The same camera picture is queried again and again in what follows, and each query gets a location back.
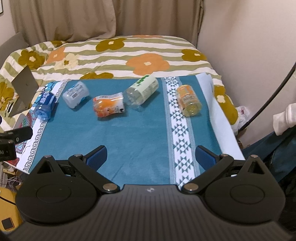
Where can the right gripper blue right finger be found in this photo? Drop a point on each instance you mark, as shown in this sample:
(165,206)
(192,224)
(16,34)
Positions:
(214,166)

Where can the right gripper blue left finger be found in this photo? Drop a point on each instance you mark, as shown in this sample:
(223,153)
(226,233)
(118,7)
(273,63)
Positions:
(87,165)

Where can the yellow orange small plastic cup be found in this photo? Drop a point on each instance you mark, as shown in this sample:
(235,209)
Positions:
(188,101)

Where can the green label plastic cup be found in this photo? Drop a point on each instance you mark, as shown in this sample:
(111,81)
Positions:
(138,93)

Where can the blue label plastic cup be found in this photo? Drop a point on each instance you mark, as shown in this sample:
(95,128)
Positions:
(45,106)

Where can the orange label crumpled plastic cup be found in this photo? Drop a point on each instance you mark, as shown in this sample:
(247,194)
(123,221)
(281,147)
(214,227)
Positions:
(105,105)

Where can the grey open laptop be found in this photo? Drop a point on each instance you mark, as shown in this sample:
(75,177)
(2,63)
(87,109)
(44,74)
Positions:
(25,86)

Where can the white plastic bag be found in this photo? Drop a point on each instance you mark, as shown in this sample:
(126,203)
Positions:
(243,118)

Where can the teal patterned cloth mat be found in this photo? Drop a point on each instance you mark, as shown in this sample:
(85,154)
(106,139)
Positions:
(153,145)

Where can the yellow box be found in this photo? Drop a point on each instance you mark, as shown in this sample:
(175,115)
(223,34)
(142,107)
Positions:
(10,217)

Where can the white sock foot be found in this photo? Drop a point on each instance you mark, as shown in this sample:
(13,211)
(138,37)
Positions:
(284,120)

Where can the floral striped bed quilt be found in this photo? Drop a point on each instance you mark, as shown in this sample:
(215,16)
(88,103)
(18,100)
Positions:
(118,58)

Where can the beige curtain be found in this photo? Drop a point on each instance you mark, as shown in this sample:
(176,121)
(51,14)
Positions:
(73,21)

